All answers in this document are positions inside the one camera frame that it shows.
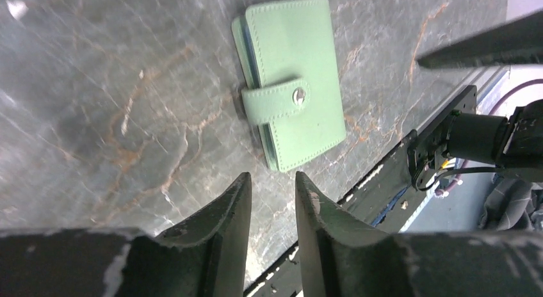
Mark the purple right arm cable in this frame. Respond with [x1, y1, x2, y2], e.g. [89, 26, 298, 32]
[487, 77, 543, 118]

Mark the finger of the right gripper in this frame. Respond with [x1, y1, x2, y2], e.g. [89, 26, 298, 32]
[416, 10, 542, 69]

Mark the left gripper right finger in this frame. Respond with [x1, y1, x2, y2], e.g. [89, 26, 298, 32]
[295, 172, 542, 296]

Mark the green card holder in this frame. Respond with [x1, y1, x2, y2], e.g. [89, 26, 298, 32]
[231, 0, 346, 172]

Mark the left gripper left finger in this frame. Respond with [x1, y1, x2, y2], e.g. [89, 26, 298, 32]
[1, 172, 252, 296]

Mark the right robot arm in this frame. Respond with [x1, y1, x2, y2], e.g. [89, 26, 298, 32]
[408, 11, 542, 191]

